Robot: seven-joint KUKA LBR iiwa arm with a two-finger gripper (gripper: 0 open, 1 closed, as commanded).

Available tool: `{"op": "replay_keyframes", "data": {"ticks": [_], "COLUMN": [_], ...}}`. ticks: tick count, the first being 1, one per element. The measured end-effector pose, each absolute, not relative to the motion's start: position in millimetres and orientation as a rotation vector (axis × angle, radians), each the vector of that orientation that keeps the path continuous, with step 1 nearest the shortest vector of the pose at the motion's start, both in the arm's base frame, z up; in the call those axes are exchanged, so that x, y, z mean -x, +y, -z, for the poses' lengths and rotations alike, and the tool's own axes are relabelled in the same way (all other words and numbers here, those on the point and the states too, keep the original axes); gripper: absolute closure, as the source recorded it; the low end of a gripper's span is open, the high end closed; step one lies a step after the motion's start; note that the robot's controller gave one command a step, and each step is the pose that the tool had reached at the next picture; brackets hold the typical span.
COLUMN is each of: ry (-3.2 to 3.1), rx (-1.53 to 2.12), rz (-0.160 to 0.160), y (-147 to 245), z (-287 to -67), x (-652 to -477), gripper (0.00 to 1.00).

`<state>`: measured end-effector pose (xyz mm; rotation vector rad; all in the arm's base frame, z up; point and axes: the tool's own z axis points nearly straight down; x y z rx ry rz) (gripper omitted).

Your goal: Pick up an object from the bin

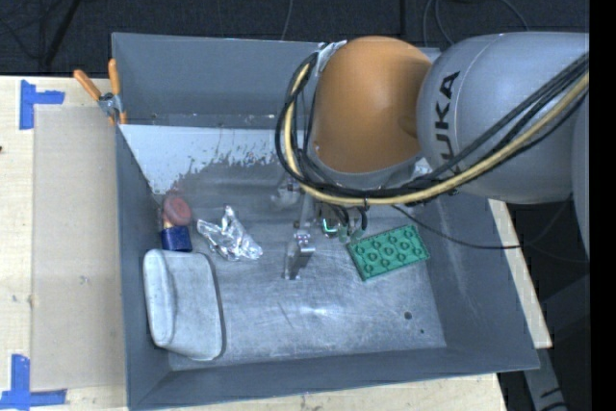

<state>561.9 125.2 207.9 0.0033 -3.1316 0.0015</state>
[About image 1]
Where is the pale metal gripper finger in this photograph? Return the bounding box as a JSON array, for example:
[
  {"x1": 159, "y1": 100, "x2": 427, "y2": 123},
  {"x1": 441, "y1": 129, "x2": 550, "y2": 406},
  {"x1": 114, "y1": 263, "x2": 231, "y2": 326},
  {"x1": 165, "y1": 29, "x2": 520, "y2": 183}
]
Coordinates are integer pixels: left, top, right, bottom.
[
  {"x1": 270, "y1": 177, "x2": 302, "y2": 211},
  {"x1": 281, "y1": 230, "x2": 318, "y2": 282}
]

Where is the grey metal bin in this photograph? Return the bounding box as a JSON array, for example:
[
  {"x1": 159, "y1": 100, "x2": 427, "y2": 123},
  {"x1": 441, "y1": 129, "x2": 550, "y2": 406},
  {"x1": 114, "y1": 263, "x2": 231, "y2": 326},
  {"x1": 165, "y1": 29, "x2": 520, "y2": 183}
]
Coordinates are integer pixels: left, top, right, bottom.
[{"x1": 110, "y1": 32, "x2": 542, "y2": 411}]

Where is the clear crumpled plastic wrap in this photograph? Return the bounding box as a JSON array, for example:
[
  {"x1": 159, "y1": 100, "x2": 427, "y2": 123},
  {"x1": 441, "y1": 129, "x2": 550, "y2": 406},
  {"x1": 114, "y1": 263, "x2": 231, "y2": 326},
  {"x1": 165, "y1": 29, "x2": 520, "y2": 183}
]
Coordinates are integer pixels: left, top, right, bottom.
[{"x1": 195, "y1": 205, "x2": 265, "y2": 263}]

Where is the dark green flat block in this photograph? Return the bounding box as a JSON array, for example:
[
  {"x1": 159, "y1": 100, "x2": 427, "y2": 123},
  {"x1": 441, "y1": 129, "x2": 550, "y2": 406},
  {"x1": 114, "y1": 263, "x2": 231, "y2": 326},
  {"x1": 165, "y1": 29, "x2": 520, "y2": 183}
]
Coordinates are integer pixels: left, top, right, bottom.
[{"x1": 345, "y1": 223, "x2": 431, "y2": 282}]

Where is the white spray bottle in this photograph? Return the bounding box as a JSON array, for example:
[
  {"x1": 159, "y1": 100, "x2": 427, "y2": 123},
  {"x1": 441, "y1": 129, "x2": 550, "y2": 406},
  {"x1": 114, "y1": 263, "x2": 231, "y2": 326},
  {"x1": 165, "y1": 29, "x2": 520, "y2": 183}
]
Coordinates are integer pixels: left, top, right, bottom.
[{"x1": 141, "y1": 194, "x2": 228, "y2": 363}]

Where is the pale flat board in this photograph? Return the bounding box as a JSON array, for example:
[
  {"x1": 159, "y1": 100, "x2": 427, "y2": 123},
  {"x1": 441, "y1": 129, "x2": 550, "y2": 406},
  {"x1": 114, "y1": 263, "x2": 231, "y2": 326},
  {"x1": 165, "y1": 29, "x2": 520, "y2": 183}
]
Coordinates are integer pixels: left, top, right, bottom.
[{"x1": 29, "y1": 104, "x2": 128, "y2": 394}]

